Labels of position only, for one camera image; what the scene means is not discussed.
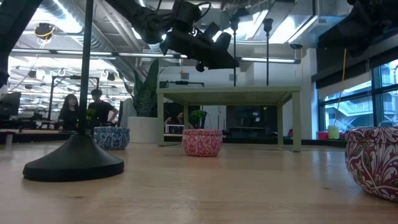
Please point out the red bin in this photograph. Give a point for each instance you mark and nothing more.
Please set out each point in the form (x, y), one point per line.
(322, 135)

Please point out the white plant pot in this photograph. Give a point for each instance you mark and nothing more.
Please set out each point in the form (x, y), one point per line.
(143, 129)

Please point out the blue patterned tin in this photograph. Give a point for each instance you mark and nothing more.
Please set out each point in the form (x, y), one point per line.
(112, 138)

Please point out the green perforated metal shelf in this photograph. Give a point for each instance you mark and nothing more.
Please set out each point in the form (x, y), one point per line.
(230, 93)

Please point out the yellow-green container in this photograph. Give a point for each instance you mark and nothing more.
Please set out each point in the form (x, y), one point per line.
(333, 132)

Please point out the black metal station frame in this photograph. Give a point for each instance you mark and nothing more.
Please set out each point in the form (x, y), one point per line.
(74, 77)

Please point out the maroon patterned tin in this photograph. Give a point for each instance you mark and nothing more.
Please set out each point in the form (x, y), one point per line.
(373, 161)

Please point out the wooden workbench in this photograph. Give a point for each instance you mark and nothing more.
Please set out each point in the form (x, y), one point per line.
(31, 132)

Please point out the person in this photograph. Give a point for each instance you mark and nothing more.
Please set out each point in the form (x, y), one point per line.
(101, 109)
(69, 112)

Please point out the pink patterned tin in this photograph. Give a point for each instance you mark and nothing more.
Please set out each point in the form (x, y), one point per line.
(202, 143)

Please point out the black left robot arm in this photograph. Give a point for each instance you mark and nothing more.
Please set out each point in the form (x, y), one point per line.
(143, 18)

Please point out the small green potted plant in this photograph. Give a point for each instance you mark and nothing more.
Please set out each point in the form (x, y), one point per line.
(91, 115)
(197, 117)

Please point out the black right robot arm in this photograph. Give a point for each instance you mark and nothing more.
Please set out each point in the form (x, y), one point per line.
(357, 21)

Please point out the green snake plant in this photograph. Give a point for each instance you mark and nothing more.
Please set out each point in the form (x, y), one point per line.
(146, 93)

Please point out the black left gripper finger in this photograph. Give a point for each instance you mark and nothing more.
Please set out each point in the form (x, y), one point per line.
(217, 59)
(224, 40)

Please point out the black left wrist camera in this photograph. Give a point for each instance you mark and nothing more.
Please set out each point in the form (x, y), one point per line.
(186, 12)

